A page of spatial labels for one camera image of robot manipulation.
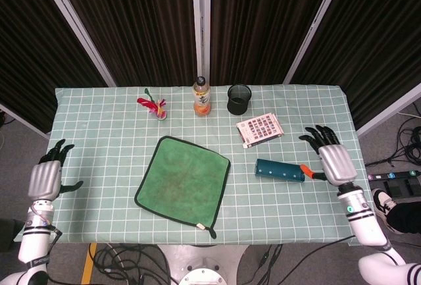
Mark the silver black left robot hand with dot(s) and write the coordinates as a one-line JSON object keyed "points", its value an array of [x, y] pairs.
{"points": [[44, 181]]}

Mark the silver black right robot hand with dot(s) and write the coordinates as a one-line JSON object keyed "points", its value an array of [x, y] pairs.
{"points": [[337, 165]]}

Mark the green cloth black trim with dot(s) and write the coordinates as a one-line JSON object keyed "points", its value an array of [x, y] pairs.
{"points": [[182, 179]]}

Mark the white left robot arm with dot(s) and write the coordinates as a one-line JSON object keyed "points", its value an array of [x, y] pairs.
{"points": [[34, 242]]}

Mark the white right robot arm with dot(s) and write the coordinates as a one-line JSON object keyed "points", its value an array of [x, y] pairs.
{"points": [[368, 229]]}

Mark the patterned card box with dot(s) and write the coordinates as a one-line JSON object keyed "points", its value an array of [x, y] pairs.
{"points": [[260, 129]]}

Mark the dark teal cylinder case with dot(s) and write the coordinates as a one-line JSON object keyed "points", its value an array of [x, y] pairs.
{"points": [[279, 170]]}

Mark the white black sneaker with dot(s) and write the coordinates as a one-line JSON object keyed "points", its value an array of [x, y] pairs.
{"points": [[383, 204]]}

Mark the green white checked tablecloth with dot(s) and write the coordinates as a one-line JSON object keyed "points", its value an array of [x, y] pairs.
{"points": [[98, 140]]}

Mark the black foot pedal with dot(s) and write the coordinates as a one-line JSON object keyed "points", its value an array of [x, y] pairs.
{"points": [[401, 188]]}

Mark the black trouser leg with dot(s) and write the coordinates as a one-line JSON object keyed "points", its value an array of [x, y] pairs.
{"points": [[406, 217]]}

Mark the black mesh pen holder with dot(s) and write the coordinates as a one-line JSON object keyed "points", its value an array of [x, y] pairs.
{"points": [[239, 102]]}

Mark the dark ribbed partition panel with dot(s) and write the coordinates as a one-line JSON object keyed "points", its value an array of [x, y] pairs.
{"points": [[29, 51], [378, 44], [263, 25], [138, 25]]}

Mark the orange drink plastic bottle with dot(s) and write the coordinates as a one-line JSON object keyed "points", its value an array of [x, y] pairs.
{"points": [[201, 100]]}

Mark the white partition post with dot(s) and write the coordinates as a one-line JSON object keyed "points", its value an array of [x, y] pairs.
{"points": [[75, 28], [201, 18], [315, 25]]}

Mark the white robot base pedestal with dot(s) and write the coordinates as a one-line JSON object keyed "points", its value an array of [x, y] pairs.
{"points": [[204, 265]]}

